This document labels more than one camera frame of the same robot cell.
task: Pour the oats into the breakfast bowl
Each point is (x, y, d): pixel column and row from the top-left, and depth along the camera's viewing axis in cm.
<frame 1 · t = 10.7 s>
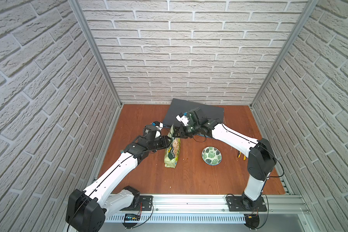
left hand: (170, 136, 78), fingers open
right hand: (168, 139, 76), fingers closed
grey blue network switch: (178, 107, 119), point 2 cm above the table
green oats bag: (172, 152, 81), point 13 cm above the table
green leaf pattern bowl: (211, 155, 91), point 2 cm above the table

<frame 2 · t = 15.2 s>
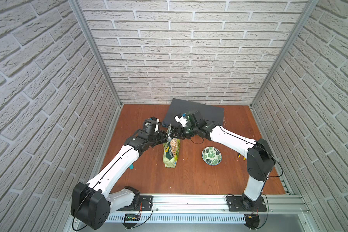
left hand: (166, 132, 80), fingers open
right hand: (166, 140, 77), fingers closed
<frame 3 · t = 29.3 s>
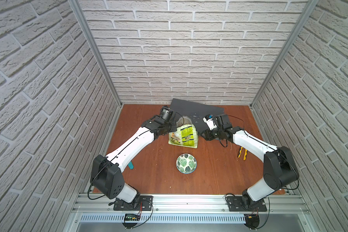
left hand: (172, 121, 83), fingers closed
right hand: (200, 133, 89), fingers open
green oats bag: (185, 135, 86), point 15 cm above the table
green leaf pattern bowl: (186, 163, 89), on the table
the other named things where they were.

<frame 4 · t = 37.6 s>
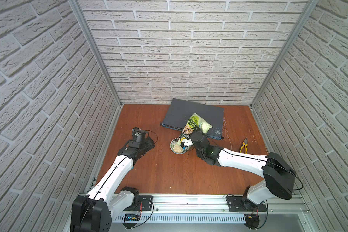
left hand: (149, 138, 84), fingers open
right hand: (195, 126, 79), fingers closed
green oats bag: (195, 121, 83), point 23 cm above the table
green leaf pattern bowl: (176, 147, 94), point 3 cm above the table
